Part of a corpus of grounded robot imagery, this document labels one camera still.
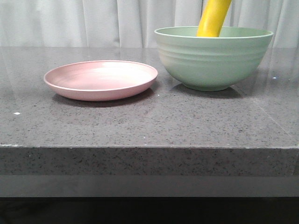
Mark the yellow banana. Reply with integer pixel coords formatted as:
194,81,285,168
196,0,232,37

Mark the green ribbed bowl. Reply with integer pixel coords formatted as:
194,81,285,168
155,26,273,91

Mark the pink plate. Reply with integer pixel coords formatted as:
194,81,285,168
44,60,158,101

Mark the white curtain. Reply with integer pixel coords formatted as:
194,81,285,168
0,0,299,48

